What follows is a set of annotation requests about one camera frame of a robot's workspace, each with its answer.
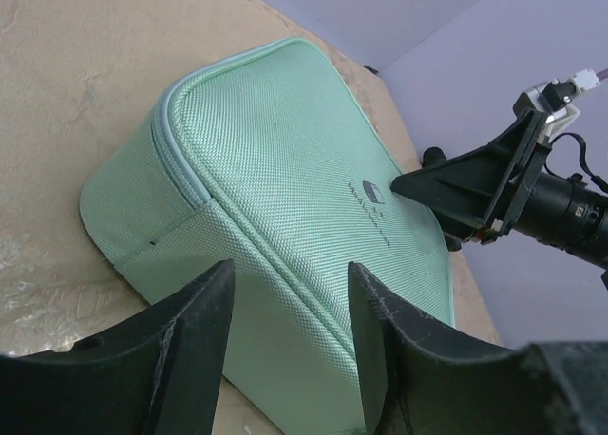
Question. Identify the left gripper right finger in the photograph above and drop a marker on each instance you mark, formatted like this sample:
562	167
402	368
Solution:
418	375

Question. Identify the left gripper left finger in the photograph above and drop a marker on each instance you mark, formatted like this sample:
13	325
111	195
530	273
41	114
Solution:
157	372

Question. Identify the mint green medicine case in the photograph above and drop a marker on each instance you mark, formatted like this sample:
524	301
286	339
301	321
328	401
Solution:
267	159

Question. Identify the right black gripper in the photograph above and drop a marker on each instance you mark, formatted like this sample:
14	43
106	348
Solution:
487	188

